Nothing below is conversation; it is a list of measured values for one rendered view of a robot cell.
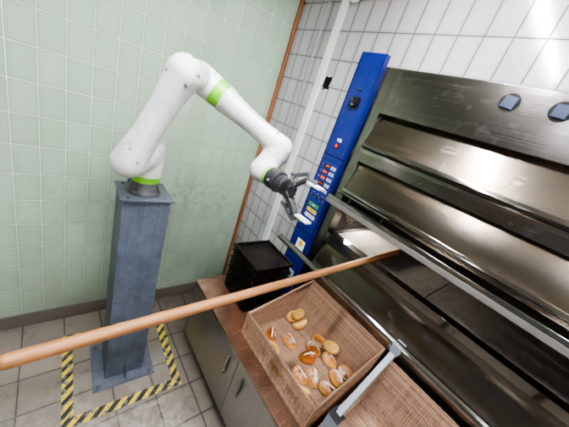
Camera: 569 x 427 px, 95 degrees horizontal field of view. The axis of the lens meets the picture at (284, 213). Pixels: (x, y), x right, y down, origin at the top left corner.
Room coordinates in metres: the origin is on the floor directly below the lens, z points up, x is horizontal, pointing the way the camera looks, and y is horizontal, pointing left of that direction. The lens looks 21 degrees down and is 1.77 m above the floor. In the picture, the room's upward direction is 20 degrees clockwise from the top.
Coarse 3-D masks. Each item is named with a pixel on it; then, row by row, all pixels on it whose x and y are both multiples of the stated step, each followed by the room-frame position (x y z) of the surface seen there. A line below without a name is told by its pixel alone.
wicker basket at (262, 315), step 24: (312, 288) 1.41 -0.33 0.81; (264, 312) 1.19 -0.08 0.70; (288, 312) 1.34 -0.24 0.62; (312, 312) 1.33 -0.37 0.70; (336, 312) 1.26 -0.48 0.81; (264, 336) 0.99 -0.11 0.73; (336, 336) 1.19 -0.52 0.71; (360, 336) 1.14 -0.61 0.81; (264, 360) 0.95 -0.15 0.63; (288, 360) 1.03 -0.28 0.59; (336, 360) 1.12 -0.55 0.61; (360, 360) 1.07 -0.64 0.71; (288, 384) 0.83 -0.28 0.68; (288, 408) 0.80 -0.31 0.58; (312, 408) 0.74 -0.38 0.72
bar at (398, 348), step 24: (288, 240) 1.20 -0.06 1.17; (312, 264) 1.05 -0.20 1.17; (336, 288) 0.94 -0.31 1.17; (360, 312) 0.84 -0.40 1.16; (384, 336) 0.76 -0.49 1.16; (384, 360) 0.71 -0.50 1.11; (408, 360) 0.70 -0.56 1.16; (360, 384) 0.65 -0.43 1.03; (432, 384) 0.64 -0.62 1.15; (336, 408) 0.60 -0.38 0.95
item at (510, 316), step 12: (336, 204) 1.32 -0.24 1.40; (372, 228) 1.16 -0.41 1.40; (396, 240) 1.08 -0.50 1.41; (408, 240) 1.22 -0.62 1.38; (408, 252) 1.02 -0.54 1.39; (432, 264) 0.96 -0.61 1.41; (444, 276) 0.92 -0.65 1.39; (468, 288) 0.86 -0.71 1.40; (480, 300) 0.83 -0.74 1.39; (492, 300) 0.81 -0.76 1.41; (504, 312) 0.78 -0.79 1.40; (528, 324) 0.74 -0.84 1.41; (540, 336) 0.71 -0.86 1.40; (564, 336) 0.79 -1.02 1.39; (564, 348) 0.68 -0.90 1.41
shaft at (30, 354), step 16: (384, 256) 1.36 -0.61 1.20; (320, 272) 0.96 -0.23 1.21; (256, 288) 0.72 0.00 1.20; (272, 288) 0.76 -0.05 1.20; (192, 304) 0.56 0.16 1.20; (208, 304) 0.59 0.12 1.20; (224, 304) 0.62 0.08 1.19; (128, 320) 0.45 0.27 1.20; (144, 320) 0.46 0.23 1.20; (160, 320) 0.49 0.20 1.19; (80, 336) 0.38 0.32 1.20; (96, 336) 0.39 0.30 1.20; (112, 336) 0.41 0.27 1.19; (16, 352) 0.31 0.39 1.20; (32, 352) 0.32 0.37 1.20; (48, 352) 0.33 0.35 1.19; (0, 368) 0.28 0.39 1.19
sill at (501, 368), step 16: (336, 240) 1.43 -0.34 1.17; (352, 256) 1.33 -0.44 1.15; (384, 272) 1.21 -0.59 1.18; (400, 288) 1.13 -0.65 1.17; (416, 304) 1.06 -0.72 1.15; (432, 304) 1.07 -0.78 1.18; (448, 320) 0.98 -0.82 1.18; (464, 336) 0.92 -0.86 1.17; (480, 352) 0.87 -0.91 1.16; (496, 352) 0.88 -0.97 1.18; (496, 368) 0.83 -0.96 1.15; (512, 368) 0.82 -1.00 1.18; (528, 384) 0.76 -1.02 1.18; (544, 400) 0.73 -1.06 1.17; (560, 400) 0.74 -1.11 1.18; (560, 416) 0.69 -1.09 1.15
